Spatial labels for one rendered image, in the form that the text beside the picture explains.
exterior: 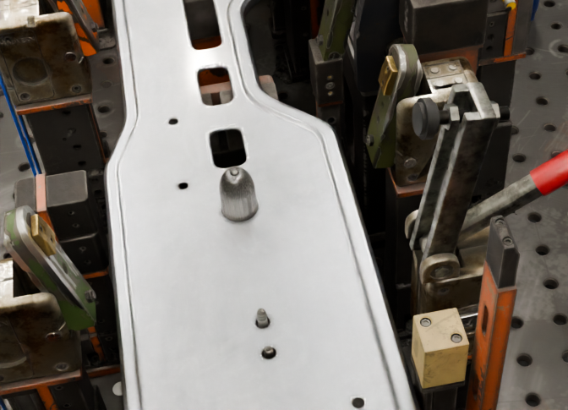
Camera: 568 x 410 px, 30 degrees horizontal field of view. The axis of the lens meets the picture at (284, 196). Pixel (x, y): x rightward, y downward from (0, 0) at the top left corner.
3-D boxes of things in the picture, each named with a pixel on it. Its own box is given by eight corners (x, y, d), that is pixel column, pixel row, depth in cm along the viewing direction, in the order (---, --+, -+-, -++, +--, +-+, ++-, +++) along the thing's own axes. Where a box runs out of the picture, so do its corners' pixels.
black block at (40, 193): (61, 339, 123) (-9, 172, 101) (152, 322, 124) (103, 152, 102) (63, 398, 118) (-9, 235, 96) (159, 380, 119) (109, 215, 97)
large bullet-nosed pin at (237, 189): (221, 208, 97) (213, 160, 92) (255, 202, 97) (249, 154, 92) (226, 235, 95) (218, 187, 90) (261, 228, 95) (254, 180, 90)
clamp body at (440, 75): (365, 291, 125) (363, 53, 97) (460, 273, 126) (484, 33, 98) (384, 357, 119) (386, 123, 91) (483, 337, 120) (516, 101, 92)
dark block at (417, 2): (393, 254, 128) (399, -28, 96) (450, 243, 129) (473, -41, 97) (403, 287, 125) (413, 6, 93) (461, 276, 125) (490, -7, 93)
